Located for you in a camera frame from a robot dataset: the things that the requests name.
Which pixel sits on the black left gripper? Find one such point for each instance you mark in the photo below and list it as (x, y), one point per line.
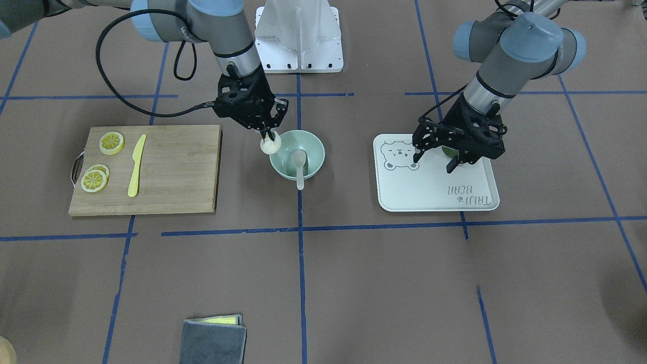
(457, 117)

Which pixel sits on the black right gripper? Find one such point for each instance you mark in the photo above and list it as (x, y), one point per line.
(263, 96)

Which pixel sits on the translucent white spoon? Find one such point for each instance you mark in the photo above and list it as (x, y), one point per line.
(299, 160)

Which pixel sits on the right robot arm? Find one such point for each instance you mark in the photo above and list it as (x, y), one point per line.
(221, 24)

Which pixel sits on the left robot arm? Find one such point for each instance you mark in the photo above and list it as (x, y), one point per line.
(517, 43)

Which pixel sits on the light green bowl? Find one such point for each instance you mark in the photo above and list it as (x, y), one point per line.
(282, 161)

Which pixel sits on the green avocado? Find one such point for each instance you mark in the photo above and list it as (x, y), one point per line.
(450, 152)

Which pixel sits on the white bear tray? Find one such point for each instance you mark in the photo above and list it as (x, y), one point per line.
(405, 186)

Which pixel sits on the wooden cutting board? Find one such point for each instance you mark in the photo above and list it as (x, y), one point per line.
(179, 172)

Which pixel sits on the yellow plastic knife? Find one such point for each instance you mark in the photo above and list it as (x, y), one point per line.
(137, 156)

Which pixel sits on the lemon slice top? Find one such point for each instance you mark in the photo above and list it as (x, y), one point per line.
(111, 143)

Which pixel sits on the lemon slice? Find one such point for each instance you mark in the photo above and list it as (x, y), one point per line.
(101, 167)
(94, 181)
(111, 143)

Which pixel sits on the lemon slice back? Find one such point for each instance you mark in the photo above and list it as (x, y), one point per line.
(101, 167)

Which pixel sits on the lemon slice front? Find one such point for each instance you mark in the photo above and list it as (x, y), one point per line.
(94, 181)

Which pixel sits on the yellow sponge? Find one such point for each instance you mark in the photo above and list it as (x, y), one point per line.
(234, 319)

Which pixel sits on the grey folded cloth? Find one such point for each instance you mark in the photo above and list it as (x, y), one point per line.
(203, 342)

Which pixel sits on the wooden object at corner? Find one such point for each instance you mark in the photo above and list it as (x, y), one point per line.
(8, 353)

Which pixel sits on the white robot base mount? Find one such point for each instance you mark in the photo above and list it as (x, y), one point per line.
(299, 37)

